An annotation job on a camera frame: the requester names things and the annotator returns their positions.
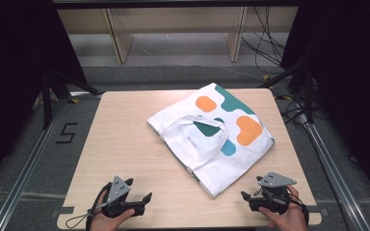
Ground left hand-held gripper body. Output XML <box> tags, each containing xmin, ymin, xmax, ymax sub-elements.
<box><xmin>101</xmin><ymin>175</ymin><xmax>146</xmax><ymax>219</ymax></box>

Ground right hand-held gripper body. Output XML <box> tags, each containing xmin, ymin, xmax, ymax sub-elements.
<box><xmin>248</xmin><ymin>171</ymin><xmax>298</xmax><ymax>216</ymax></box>

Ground white tote bag colourful shapes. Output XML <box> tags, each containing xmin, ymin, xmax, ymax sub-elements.
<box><xmin>145</xmin><ymin>82</ymin><xmax>276</xmax><ymax>198</ymax></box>

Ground person's left hand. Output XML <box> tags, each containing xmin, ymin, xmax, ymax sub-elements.
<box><xmin>90</xmin><ymin>192</ymin><xmax>136</xmax><ymax>231</ymax></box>

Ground person's right hand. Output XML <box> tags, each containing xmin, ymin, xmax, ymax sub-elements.
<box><xmin>257</xmin><ymin>185</ymin><xmax>308</xmax><ymax>231</ymax></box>

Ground black tape strip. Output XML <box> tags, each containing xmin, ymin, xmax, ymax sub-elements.
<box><xmin>304</xmin><ymin>205</ymin><xmax>330</xmax><ymax>217</ymax></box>

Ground black tripod stand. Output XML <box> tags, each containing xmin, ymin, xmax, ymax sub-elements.
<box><xmin>39</xmin><ymin>67</ymin><xmax>100</xmax><ymax>130</ymax></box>
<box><xmin>259</xmin><ymin>59</ymin><xmax>316</xmax><ymax>125</ymax></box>

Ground black curtain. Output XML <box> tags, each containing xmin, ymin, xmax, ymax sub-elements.
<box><xmin>278</xmin><ymin>0</ymin><xmax>370</xmax><ymax>210</ymax></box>
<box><xmin>0</xmin><ymin>0</ymin><xmax>90</xmax><ymax>193</ymax></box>

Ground black wrist strap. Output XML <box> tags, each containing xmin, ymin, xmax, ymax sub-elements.
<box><xmin>85</xmin><ymin>182</ymin><xmax>114</xmax><ymax>231</ymax></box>

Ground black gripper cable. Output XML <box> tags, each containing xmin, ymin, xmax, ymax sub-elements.
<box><xmin>287</xmin><ymin>189</ymin><xmax>310</xmax><ymax>229</ymax></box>

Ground grey lanyard loop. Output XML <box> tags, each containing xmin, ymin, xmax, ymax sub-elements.
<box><xmin>65</xmin><ymin>201</ymin><xmax>109</xmax><ymax>230</ymax></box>

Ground aluminium floor rail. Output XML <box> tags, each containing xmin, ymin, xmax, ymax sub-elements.
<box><xmin>0</xmin><ymin>91</ymin><xmax>103</xmax><ymax>231</ymax></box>
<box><xmin>297</xmin><ymin>113</ymin><xmax>370</xmax><ymax>231</ymax></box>

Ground black floor cables bundle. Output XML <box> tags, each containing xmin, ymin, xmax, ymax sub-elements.
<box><xmin>274</xmin><ymin>78</ymin><xmax>330</xmax><ymax>127</ymax></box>

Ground black hanging cables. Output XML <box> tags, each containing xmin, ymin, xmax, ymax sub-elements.
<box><xmin>240</xmin><ymin>6</ymin><xmax>287</xmax><ymax>75</ymax></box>

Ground light wooden desk frame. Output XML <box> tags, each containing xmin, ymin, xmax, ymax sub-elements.
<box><xmin>52</xmin><ymin>0</ymin><xmax>301</xmax><ymax>64</ymax></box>

